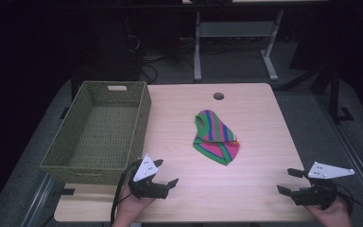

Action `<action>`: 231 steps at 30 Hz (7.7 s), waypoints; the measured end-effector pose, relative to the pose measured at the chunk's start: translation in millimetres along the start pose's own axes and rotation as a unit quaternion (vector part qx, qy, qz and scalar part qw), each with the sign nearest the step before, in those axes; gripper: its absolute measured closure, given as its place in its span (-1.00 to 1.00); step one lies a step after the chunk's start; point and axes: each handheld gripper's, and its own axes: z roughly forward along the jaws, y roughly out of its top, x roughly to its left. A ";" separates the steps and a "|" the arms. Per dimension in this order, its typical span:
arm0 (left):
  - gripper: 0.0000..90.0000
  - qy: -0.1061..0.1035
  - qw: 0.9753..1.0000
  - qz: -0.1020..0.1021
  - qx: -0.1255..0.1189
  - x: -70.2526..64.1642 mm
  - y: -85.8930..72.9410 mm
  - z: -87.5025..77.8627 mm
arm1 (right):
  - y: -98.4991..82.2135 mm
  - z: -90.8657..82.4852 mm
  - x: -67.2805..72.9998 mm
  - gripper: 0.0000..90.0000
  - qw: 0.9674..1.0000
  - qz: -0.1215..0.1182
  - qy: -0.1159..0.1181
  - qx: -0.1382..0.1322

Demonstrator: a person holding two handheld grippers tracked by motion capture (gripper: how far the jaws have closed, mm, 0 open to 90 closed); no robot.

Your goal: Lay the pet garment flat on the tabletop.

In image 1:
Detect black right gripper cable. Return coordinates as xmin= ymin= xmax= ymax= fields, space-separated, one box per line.
xmin=336 ymin=183 xmax=363 ymax=223

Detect person's left hand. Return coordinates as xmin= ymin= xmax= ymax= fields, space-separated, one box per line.
xmin=112 ymin=185 xmax=156 ymax=227

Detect grey metal table frame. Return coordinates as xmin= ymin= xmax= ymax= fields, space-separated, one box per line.
xmin=193 ymin=9 xmax=285 ymax=83

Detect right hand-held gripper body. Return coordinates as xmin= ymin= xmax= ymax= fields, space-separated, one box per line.
xmin=291 ymin=161 xmax=356 ymax=211

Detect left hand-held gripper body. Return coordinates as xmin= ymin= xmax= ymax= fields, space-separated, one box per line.
xmin=128 ymin=153 xmax=170 ymax=200

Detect black floor cables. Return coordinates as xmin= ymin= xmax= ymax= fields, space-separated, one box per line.
xmin=129 ymin=34 xmax=197 ymax=85

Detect aluminium rail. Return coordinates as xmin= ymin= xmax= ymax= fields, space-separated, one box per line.
xmin=315 ymin=93 xmax=363 ymax=219
xmin=20 ymin=174 xmax=58 ymax=227

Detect black metal stand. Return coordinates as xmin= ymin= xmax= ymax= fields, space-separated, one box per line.
xmin=277 ymin=62 xmax=355 ymax=124

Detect person's right hand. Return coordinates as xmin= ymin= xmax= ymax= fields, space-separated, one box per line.
xmin=304 ymin=195 xmax=354 ymax=227

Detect striped green pink cloth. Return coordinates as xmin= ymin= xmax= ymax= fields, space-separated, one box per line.
xmin=192 ymin=109 xmax=241 ymax=166

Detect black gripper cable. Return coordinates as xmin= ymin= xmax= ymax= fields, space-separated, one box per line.
xmin=110 ymin=160 xmax=140 ymax=226
xmin=336 ymin=183 xmax=363 ymax=223

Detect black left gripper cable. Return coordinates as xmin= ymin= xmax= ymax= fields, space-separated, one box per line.
xmin=110 ymin=160 xmax=140 ymax=226

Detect green woven basket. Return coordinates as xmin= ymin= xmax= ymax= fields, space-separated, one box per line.
xmin=39 ymin=80 xmax=152 ymax=186

